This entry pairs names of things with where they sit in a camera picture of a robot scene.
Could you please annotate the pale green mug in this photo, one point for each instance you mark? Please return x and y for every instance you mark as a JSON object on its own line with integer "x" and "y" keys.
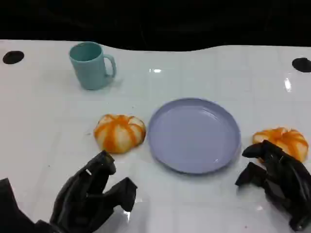
{"x": 90, "y": 70}

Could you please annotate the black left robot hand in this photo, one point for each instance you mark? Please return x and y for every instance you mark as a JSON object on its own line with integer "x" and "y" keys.
{"x": 77, "y": 199}

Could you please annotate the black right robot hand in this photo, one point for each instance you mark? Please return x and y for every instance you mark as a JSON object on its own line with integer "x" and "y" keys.
{"x": 286, "y": 179}

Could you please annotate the lilac plate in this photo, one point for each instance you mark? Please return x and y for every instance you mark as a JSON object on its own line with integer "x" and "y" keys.
{"x": 194, "y": 136}

